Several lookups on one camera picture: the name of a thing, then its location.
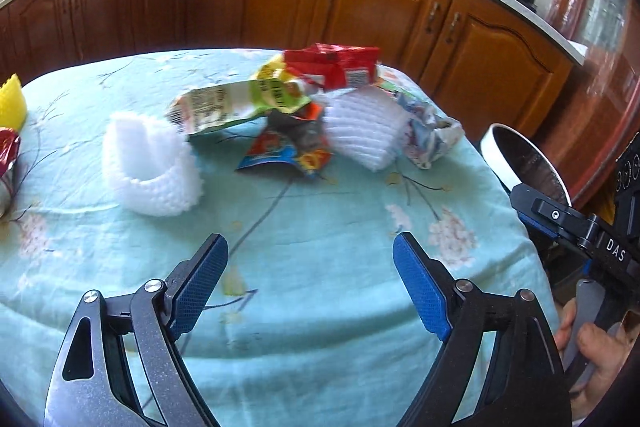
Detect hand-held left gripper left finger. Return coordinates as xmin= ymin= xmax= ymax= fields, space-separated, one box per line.
xmin=44 ymin=233 xmax=229 ymax=427

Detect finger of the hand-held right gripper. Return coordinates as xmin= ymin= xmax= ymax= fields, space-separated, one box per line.
xmin=510 ymin=182 xmax=598 ymax=254

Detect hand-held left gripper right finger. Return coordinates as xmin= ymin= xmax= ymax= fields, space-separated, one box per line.
xmin=392 ymin=232 xmax=573 ymax=427

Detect white rimmed trash bin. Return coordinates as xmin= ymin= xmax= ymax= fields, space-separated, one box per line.
xmin=480 ymin=123 xmax=576 ymax=212

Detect yellow snack wrapper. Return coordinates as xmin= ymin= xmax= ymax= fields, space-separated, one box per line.
xmin=254 ymin=53 xmax=323 ymax=112

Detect red snack packet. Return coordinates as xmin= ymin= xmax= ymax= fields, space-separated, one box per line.
xmin=282 ymin=43 xmax=382 ymax=90

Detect person's right hand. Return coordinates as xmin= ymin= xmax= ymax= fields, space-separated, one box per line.
xmin=552 ymin=297 xmax=637 ymax=423

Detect white foam net sleeve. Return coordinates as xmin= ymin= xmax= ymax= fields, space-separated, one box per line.
xmin=101 ymin=111 xmax=203 ymax=217

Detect teal floral tablecloth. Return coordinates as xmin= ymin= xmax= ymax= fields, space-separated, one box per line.
xmin=0 ymin=48 xmax=561 ymax=427

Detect colourful foil snack wrapper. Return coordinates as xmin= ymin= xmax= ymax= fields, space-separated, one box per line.
xmin=235 ymin=102 xmax=333 ymax=178

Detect crumpled pale printed wrapper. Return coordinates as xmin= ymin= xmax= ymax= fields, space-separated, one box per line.
xmin=375 ymin=64 xmax=463 ymax=170

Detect white ribbed foam sheet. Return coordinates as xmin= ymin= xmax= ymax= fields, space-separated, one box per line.
xmin=312 ymin=87 xmax=413 ymax=172

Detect green and white snack wrapper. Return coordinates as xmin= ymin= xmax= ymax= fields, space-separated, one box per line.
xmin=167 ymin=79 xmax=281 ymax=142

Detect reddish wooden glass door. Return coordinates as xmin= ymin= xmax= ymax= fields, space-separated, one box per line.
xmin=545 ymin=0 xmax=640 ymax=210

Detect red foil wrapper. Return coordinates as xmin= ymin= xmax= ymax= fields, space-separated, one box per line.
xmin=0 ymin=128 xmax=23 ymax=218

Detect yellow foam net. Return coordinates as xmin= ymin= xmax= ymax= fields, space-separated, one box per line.
xmin=0 ymin=74 xmax=28 ymax=130

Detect wooden kitchen base cabinets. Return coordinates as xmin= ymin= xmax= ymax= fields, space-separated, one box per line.
xmin=0 ymin=0 xmax=576 ymax=142

